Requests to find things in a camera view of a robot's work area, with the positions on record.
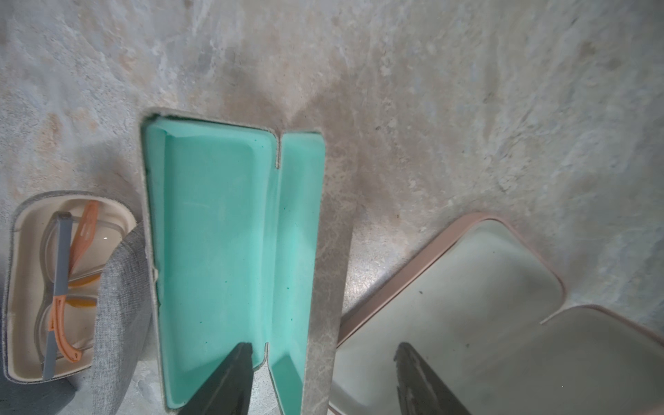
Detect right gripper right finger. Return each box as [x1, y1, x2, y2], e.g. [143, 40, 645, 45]
[394, 342, 470, 415]

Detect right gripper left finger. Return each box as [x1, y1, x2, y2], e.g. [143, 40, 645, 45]
[179, 342, 253, 415]

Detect teal folding glasses case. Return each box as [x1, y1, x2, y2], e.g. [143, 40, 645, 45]
[137, 107, 357, 414]

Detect beige glasses case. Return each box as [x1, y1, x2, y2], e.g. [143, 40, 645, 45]
[1, 191, 151, 414]

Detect pink grey open case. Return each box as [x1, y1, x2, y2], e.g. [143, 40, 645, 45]
[329, 213, 663, 414]

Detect orange frame glasses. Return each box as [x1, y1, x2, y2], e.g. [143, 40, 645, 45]
[34, 201, 101, 380]

